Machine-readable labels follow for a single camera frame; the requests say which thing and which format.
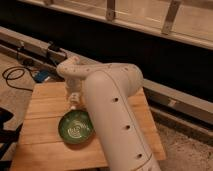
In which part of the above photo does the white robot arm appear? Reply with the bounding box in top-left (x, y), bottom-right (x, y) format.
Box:
top-left (57, 57), bottom-right (161, 171)

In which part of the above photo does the black cable loop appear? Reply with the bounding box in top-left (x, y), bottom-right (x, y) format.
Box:
top-left (1, 65), bottom-right (34, 93)

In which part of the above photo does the green ceramic bowl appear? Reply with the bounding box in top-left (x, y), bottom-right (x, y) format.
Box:
top-left (58, 110), bottom-right (94, 144)

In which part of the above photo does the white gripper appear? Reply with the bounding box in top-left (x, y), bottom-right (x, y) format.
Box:
top-left (65, 79), bottom-right (82, 110)

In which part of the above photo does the blue box on floor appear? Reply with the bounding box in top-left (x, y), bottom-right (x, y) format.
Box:
top-left (34, 70), bottom-right (49, 83)

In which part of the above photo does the black power adapter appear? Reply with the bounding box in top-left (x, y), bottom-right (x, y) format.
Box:
top-left (46, 42), bottom-right (66, 56)

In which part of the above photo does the wooden board table top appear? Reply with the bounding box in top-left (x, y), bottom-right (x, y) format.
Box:
top-left (10, 82), bottom-right (167, 171)

